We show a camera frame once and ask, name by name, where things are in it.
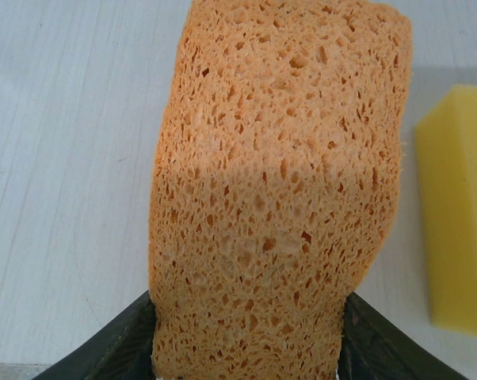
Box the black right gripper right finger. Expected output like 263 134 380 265
337 292 467 380

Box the yellow foam sponge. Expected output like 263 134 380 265
414 82 477 329

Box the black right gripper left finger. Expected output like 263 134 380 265
32 291 157 380

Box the peach porous sponge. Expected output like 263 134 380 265
147 0 414 380

